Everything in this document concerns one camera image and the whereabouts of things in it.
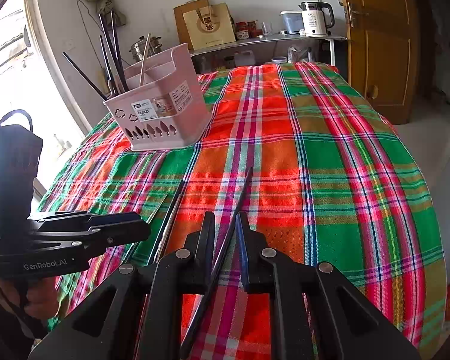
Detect silver chopstick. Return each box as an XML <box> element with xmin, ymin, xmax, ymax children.
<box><xmin>153</xmin><ymin>197</ymin><xmax>179</xmax><ymax>263</ymax></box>

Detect black chopstick long diagonal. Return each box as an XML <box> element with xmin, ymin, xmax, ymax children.
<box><xmin>62</xmin><ymin>51</ymin><xmax>108</xmax><ymax>101</ymax></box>

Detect metal kitchen shelf table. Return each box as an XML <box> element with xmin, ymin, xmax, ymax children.
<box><xmin>190</xmin><ymin>33</ymin><xmax>348</xmax><ymax>74</ymax></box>

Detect person left hand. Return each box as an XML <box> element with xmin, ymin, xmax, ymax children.
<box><xmin>24</xmin><ymin>278</ymin><xmax>59</xmax><ymax>320</ymax></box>

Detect pink utensil holder basket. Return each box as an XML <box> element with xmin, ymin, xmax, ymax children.
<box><xmin>104</xmin><ymin>43</ymin><xmax>211</xmax><ymax>151</ymax></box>

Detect plaid tablecloth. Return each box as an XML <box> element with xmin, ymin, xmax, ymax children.
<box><xmin>39</xmin><ymin>63</ymin><xmax>446</xmax><ymax>359</ymax></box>

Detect stainless steel steamer pot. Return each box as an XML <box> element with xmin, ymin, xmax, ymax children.
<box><xmin>129</xmin><ymin>36</ymin><xmax>162</xmax><ymax>62</ymax></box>

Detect wooden cutting board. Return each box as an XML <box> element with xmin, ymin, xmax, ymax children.
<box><xmin>173</xmin><ymin>0</ymin><xmax>211</xmax><ymax>51</ymax></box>

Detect tan paper gift bag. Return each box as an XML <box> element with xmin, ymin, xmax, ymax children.
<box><xmin>183</xmin><ymin>2</ymin><xmax>236</xmax><ymax>50</ymax></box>

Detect red lidded jars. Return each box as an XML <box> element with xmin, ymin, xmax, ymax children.
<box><xmin>235</xmin><ymin>20</ymin><xmax>263</xmax><ymax>40</ymax></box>

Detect glass cup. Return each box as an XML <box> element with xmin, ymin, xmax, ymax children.
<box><xmin>262</xmin><ymin>21</ymin><xmax>274</xmax><ymax>37</ymax></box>

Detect blue grey plastic container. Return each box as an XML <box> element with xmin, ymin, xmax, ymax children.
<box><xmin>280</xmin><ymin>10</ymin><xmax>304</xmax><ymax>35</ymax></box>

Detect white electric kettle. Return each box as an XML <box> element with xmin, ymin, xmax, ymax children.
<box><xmin>299</xmin><ymin>2</ymin><xmax>336</xmax><ymax>37</ymax></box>

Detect wooden door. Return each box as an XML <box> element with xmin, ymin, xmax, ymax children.
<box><xmin>342</xmin><ymin>0</ymin><xmax>419</xmax><ymax>125</ymax></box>

